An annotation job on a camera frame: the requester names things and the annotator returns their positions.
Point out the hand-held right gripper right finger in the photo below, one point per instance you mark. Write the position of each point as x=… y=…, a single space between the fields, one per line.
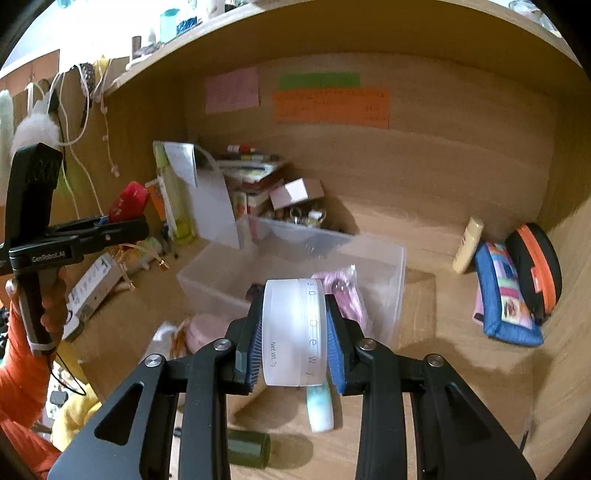
x=334 y=353

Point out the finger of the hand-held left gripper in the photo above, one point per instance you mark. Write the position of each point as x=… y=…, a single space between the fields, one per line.
x=120 y=233

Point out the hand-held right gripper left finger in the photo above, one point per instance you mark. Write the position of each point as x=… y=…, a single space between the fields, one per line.
x=254 y=353

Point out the white frosted cream jar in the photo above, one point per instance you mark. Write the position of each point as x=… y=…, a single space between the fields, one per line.
x=291 y=332

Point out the pink round compact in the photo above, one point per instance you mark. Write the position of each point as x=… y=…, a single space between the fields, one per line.
x=205 y=330

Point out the clear plastic storage box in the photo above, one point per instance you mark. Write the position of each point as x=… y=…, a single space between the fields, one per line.
x=221 y=277

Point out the dark green bottle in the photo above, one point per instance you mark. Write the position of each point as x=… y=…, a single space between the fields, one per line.
x=249 y=447

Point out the person's left forearm orange sleeve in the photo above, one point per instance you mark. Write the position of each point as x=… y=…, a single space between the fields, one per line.
x=18 y=383

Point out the wooden desktop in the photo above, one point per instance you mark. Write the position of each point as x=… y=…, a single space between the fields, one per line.
x=438 y=392

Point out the person's left hand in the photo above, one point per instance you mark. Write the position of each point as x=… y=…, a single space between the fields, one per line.
x=54 y=304

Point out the red pouch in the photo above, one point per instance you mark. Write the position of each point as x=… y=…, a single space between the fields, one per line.
x=129 y=201

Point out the orange white packet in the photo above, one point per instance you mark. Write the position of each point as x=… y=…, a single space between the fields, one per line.
x=156 y=201

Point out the pale green tube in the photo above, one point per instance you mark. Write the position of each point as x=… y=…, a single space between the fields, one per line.
x=320 y=408

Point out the white power strip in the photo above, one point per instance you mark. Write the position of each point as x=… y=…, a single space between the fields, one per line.
x=92 y=295

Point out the white fluffy pompom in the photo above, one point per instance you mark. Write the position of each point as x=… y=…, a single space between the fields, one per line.
x=37 y=127

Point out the white plastic bag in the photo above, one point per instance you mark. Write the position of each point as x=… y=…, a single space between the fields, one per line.
x=162 y=344

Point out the white paper sheet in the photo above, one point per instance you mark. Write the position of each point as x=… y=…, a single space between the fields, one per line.
x=181 y=161

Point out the translucent plastic sheet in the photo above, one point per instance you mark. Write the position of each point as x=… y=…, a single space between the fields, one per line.
x=214 y=207

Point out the bowl of trinkets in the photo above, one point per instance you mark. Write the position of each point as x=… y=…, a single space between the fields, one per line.
x=300 y=217

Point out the stack of books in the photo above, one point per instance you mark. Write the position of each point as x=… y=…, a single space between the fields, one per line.
x=251 y=177

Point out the red white marker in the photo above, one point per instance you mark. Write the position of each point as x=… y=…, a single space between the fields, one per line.
x=240 y=148

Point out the small white cardboard box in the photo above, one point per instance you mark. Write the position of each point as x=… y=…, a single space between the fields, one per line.
x=295 y=191

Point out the pale yellow lotion bottle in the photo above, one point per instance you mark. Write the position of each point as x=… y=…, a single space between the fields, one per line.
x=467 y=247

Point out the blue patchwork pouch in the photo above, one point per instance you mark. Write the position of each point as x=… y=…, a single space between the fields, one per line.
x=505 y=295

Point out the pink paper note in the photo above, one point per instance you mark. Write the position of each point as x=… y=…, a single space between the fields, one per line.
x=232 y=91

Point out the yellow cloth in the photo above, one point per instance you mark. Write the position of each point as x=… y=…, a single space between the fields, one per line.
x=76 y=420

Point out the teal bottle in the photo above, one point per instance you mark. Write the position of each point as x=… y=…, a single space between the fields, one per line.
x=169 y=25

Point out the black orange zip case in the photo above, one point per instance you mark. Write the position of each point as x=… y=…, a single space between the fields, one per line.
x=538 y=263

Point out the orange paper note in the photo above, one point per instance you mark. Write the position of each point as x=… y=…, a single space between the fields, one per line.
x=330 y=108

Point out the green paper note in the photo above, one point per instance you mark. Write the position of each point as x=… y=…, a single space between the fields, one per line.
x=318 y=81

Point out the wooden shelf board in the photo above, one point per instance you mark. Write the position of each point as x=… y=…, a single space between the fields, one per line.
x=323 y=21

